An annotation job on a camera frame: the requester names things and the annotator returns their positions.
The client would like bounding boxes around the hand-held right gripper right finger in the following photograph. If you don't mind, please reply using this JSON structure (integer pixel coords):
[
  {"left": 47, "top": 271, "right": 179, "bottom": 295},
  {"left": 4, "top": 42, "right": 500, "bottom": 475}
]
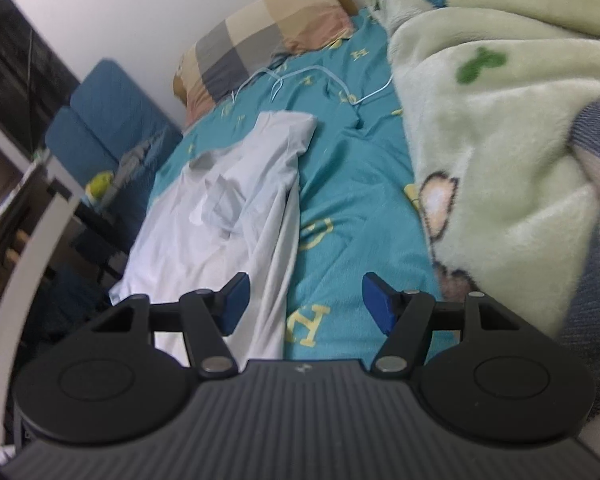
[{"left": 362, "top": 272, "right": 523, "bottom": 380}]

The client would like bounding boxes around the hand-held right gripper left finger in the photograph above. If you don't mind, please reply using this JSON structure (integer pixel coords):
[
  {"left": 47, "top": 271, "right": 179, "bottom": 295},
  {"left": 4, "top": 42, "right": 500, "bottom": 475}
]
[{"left": 90, "top": 272, "right": 251, "bottom": 378}]

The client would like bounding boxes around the white shirt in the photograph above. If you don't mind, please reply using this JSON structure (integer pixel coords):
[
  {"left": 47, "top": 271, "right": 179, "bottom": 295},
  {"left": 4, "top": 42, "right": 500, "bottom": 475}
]
[{"left": 109, "top": 110, "right": 317, "bottom": 361}]

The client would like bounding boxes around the teal printed bed sheet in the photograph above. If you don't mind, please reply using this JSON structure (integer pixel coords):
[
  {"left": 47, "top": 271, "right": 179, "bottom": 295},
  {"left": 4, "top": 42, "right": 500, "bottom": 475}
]
[{"left": 147, "top": 7, "right": 446, "bottom": 361}]

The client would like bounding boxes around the dark wooden chair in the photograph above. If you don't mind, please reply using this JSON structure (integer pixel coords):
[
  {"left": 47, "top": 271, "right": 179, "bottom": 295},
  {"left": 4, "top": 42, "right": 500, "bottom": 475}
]
[{"left": 47, "top": 180, "right": 131, "bottom": 281}]

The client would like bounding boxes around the dark blue stool cover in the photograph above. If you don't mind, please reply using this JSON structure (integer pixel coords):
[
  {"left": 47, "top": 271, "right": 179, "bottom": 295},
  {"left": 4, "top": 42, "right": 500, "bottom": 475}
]
[{"left": 30, "top": 265, "right": 111, "bottom": 341}]

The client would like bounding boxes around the grey cloth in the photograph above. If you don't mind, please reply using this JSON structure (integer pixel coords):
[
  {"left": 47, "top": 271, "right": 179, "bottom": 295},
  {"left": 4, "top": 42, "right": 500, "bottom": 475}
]
[{"left": 115, "top": 132, "right": 166, "bottom": 181}]

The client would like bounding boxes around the green plush toy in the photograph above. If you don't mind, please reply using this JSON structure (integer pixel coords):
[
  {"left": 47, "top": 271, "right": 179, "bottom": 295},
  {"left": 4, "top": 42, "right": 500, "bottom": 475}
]
[{"left": 86, "top": 172, "right": 115, "bottom": 198}]

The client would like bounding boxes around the green printed fleece blanket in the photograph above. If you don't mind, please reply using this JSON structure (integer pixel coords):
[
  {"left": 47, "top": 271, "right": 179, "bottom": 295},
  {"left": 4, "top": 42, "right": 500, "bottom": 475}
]
[{"left": 362, "top": 0, "right": 600, "bottom": 456}]

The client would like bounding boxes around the white wooden desk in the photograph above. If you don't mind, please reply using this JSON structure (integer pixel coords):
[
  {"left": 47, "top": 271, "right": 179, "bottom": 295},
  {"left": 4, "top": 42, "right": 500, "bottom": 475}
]
[{"left": 0, "top": 110, "right": 81, "bottom": 461}]

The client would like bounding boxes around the plaid pillow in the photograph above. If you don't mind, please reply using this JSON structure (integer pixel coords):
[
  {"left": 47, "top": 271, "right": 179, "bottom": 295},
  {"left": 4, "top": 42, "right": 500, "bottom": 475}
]
[{"left": 177, "top": 0, "right": 355, "bottom": 126}]

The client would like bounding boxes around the dark window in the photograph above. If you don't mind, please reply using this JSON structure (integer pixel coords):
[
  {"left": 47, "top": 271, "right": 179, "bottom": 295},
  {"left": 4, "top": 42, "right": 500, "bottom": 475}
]
[{"left": 0, "top": 0, "right": 81, "bottom": 156}]

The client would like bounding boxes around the white cable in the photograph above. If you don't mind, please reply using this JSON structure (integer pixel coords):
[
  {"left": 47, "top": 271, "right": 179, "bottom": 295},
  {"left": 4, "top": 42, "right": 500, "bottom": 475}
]
[{"left": 227, "top": 62, "right": 396, "bottom": 108}]

